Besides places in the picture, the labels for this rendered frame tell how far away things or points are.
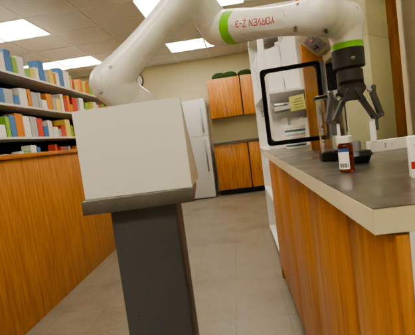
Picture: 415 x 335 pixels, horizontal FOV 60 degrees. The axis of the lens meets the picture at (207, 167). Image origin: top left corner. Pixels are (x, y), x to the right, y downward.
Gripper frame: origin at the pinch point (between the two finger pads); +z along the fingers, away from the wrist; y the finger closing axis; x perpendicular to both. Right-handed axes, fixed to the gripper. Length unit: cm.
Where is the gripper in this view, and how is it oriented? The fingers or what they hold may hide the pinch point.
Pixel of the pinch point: (355, 137)
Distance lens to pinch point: 118.3
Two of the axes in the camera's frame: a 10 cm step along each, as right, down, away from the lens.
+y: -9.9, 1.2, 1.1
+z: 1.3, 9.9, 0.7
